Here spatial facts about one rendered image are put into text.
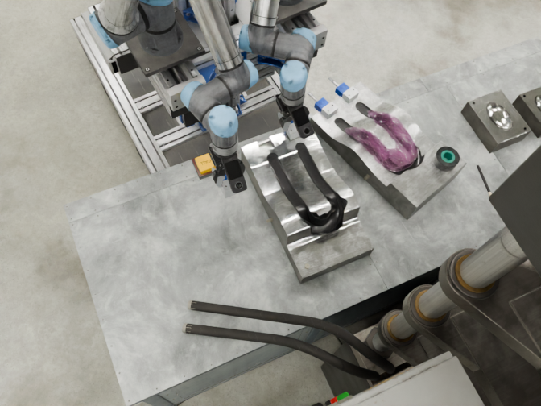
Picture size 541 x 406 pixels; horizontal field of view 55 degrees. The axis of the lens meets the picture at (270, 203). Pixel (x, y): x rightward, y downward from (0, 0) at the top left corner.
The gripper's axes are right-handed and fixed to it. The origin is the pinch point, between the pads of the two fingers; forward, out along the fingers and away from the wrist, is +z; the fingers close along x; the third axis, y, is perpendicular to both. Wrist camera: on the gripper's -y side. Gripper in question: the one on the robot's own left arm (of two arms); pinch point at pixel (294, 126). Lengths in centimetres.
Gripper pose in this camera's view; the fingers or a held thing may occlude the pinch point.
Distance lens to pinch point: 180.9
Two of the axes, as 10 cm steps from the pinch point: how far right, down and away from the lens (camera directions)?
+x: -9.1, 4.0, -0.8
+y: -4.1, -8.8, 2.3
